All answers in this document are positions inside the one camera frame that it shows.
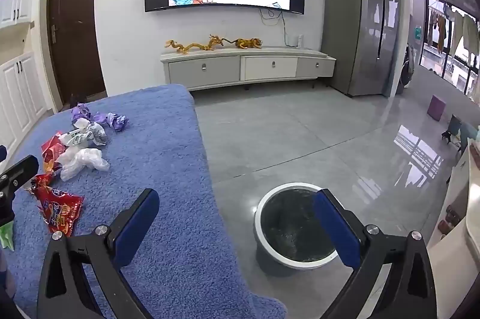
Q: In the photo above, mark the white rimmed trash bin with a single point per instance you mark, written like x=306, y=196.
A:
x=288, y=221

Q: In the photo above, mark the grey refrigerator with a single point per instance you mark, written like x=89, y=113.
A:
x=356, y=26

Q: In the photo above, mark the white bag grey print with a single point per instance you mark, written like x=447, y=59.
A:
x=97, y=133

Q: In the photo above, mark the small purple wrapper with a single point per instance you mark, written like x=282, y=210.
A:
x=99, y=117

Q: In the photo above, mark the twisted purple wrapper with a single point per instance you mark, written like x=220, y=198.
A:
x=118, y=122

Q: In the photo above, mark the washing machine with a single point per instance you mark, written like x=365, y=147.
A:
x=407, y=71

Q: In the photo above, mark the white floor cabinet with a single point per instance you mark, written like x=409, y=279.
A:
x=18, y=98

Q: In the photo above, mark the dark brown door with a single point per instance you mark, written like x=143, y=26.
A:
x=75, y=23

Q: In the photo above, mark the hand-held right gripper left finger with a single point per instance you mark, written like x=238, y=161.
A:
x=137, y=225

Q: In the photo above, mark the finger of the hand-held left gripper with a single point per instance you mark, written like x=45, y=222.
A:
x=20, y=169

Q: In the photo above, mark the teal sofa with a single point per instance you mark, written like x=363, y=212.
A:
x=469, y=137

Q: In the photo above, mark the golden dragon figurine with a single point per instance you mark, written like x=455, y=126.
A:
x=191, y=46

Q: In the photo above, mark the white power device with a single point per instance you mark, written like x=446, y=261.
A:
x=299, y=41

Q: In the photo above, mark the large purple wrapper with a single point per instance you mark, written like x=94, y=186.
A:
x=80, y=113

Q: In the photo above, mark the green wrapper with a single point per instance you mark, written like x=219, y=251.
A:
x=7, y=236

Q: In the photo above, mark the small dark chair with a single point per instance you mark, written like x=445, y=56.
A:
x=453, y=128

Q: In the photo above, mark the purple stool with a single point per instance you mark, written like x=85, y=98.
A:
x=436, y=108

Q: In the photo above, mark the large red snack wrapper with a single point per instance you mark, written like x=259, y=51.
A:
x=58, y=206

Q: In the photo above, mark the white television console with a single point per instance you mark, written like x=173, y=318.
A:
x=225, y=68

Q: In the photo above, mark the blue fluffy blanket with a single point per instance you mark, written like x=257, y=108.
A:
x=168, y=154

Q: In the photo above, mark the hanging clothes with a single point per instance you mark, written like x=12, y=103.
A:
x=457, y=26

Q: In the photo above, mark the white bag green print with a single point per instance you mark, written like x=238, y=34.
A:
x=75, y=138

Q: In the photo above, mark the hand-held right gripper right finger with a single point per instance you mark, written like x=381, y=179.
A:
x=335, y=229

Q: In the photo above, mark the golden tiger figurine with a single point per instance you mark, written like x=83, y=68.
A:
x=247, y=42

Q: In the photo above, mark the plain white plastic bag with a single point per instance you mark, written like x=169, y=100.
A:
x=82, y=161

